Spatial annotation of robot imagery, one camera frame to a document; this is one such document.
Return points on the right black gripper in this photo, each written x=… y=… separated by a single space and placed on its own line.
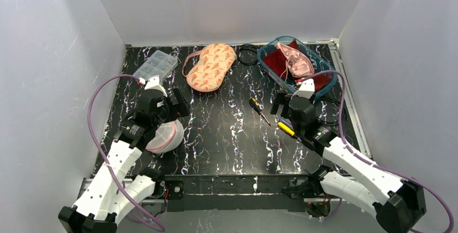
x=286 y=104

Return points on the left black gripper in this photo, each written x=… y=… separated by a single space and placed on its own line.
x=175 y=104

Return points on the floral mesh laundry bag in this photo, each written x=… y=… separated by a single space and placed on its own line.
x=214 y=61

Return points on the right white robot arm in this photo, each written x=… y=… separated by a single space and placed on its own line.
x=397 y=204

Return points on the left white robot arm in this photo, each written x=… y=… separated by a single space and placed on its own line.
x=153 y=126

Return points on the white round mesh laundry bag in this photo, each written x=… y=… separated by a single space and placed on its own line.
x=168 y=137

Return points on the pink bra in basin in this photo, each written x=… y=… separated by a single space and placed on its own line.
x=297 y=64

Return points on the clear plastic compartment box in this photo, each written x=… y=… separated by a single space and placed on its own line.
x=158 y=64

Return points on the black yellow screwdriver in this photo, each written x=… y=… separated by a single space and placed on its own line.
x=256 y=107

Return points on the teal plastic basin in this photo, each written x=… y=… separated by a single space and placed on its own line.
x=287 y=61

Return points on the dark red cloth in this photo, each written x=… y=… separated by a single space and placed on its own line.
x=272 y=60

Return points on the yellow handled screwdriver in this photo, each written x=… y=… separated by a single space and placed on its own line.
x=285 y=128

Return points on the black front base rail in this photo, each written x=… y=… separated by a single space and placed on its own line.
x=243 y=192

